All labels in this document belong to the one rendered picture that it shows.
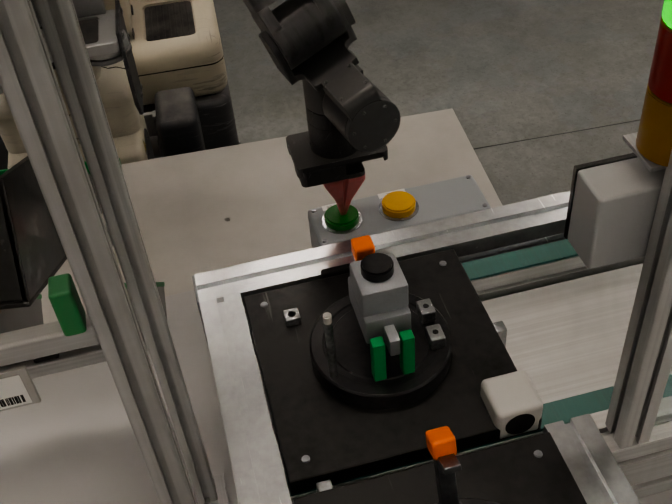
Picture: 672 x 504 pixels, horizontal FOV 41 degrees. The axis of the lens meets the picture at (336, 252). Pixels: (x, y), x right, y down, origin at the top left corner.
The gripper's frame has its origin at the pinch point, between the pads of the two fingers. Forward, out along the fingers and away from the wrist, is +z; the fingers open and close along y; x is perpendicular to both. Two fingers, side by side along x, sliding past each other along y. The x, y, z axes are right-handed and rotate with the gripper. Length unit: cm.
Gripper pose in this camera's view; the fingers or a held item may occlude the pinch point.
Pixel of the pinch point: (342, 206)
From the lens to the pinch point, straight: 104.0
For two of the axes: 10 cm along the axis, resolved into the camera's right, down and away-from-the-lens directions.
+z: 0.8, 7.2, 6.9
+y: 9.7, -2.2, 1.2
